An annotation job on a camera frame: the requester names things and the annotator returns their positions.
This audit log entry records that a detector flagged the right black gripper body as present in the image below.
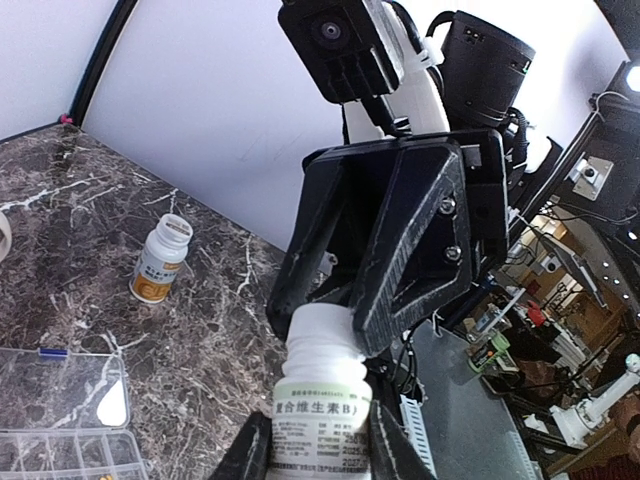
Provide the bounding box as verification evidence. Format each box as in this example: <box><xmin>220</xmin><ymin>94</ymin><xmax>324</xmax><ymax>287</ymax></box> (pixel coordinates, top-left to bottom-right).
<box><xmin>313</xmin><ymin>130</ymin><xmax>508</xmax><ymax>306</ymax></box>

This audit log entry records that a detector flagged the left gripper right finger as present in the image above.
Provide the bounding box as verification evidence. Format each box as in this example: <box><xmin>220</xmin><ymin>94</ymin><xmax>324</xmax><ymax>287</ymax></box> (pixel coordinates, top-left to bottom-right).
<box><xmin>369</xmin><ymin>400</ymin><xmax>435</xmax><ymax>480</ymax></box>

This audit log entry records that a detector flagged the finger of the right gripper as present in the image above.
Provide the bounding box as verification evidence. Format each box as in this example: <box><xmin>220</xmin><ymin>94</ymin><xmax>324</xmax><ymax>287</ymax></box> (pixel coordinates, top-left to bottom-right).
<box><xmin>266</xmin><ymin>149</ymin><xmax>345</xmax><ymax>335</ymax></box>
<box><xmin>349</xmin><ymin>144</ymin><xmax>472</xmax><ymax>357</ymax></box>

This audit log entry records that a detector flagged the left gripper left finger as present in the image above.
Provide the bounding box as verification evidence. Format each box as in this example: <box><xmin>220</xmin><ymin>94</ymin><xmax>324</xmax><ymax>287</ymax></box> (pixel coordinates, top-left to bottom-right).
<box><xmin>212</xmin><ymin>412</ymin><xmax>272</xmax><ymax>480</ymax></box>

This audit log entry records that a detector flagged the large orange label pill bottle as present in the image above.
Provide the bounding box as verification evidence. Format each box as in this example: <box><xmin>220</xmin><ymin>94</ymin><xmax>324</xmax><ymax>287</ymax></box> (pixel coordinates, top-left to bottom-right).
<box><xmin>129</xmin><ymin>213</ymin><xmax>193</xmax><ymax>304</ymax></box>

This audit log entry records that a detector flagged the clear plastic pill organizer box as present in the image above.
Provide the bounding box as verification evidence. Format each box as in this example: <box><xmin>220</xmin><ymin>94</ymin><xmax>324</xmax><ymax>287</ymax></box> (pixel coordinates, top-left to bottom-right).
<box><xmin>1</xmin><ymin>348</ymin><xmax>148</xmax><ymax>479</ymax></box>

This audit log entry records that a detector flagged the blue box latch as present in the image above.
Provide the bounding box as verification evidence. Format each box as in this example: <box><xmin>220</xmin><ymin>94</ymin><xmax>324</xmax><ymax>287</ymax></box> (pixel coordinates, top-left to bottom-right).
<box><xmin>38</xmin><ymin>347</ymin><xmax>69</xmax><ymax>359</ymax></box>

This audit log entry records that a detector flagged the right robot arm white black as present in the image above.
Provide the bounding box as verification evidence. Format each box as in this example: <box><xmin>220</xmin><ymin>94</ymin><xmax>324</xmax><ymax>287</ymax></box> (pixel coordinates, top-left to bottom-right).
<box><xmin>266</xmin><ymin>1</ymin><xmax>535</xmax><ymax>357</ymax></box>

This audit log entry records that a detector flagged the cream mug with coral pattern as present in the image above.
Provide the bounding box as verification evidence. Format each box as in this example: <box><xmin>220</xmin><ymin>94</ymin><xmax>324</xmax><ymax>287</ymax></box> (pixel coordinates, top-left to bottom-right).
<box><xmin>0</xmin><ymin>213</ymin><xmax>12</xmax><ymax>261</ymax></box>

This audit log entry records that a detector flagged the white slotted cable duct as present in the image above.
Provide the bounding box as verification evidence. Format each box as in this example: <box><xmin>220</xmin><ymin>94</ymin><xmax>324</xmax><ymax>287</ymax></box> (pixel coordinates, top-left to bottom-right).
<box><xmin>400</xmin><ymin>395</ymin><xmax>437</xmax><ymax>477</ymax></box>

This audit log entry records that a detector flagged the right black frame post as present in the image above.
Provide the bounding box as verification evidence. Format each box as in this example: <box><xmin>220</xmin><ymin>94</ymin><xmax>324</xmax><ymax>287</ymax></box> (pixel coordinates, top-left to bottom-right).
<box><xmin>66</xmin><ymin>0</ymin><xmax>138</xmax><ymax>128</ymax></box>

